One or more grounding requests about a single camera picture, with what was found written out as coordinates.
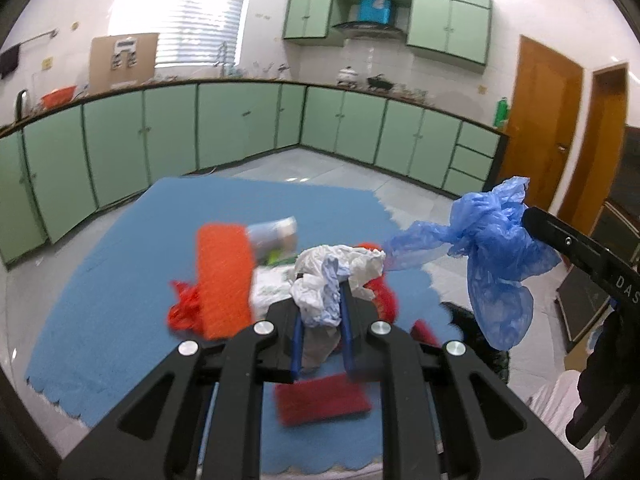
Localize red scouring pad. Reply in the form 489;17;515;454
364;275;399;324
273;374;372;427

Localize white plastic bag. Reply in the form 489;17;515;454
290;245;386;328

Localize green white snack bag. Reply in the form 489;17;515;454
248;252;297;321

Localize blue plastic bag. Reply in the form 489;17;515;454
383;177;561;351

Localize blue white paper cup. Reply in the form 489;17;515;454
246;217;297;260

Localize orange spiky pad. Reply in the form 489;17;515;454
196;223;255;340

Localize black lined trash bin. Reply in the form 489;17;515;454
440;301;510;384

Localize green lower kitchen cabinets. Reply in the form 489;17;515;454
1;80;508;264

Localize black glass cabinet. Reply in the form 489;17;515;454
555;126;640;352

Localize brown wooden door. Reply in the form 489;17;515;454
556;63;628;234
499;36;584;209

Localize red plastic bag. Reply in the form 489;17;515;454
167;281;203;335

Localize green bottle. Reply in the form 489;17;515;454
494;96;510;130

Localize blue table mat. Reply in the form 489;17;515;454
25;176;462;474

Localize black wok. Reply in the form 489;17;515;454
367;74;394;93

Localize white cooking pot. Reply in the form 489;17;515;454
336;66;358;89

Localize range hood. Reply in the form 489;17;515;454
333;21;407;42

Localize sink faucet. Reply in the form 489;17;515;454
214;41;229;78

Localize blue box on hood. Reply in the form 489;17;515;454
358;0;394;25

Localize cardboard box on counter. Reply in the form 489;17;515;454
89;32;160;94

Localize red basin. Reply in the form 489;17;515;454
41;86;76;110

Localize window blinds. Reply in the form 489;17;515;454
107;0;244;67

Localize electric kettle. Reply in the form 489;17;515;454
14;89;30;122

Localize dark hanging towel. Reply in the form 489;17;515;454
0;44;21;79

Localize green upper wall cabinets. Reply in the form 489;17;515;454
282;0;492;73

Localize wall towel rail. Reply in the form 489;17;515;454
2;28;58;53

